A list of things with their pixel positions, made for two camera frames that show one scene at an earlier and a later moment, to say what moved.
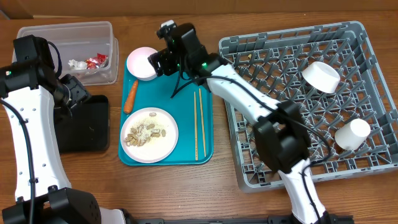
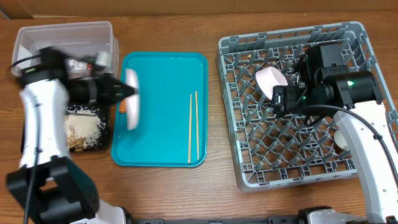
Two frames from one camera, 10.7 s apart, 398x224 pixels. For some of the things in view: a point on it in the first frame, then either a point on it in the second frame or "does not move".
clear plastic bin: x=89 y=52 does not move
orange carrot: x=129 y=105 → x=122 y=106
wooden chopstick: x=196 y=128 → x=189 y=130
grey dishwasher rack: x=330 y=70 does not move
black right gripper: x=168 y=59 → x=291 y=94
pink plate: x=148 y=134 → x=133 y=102
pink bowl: x=138 y=65 → x=268 y=78
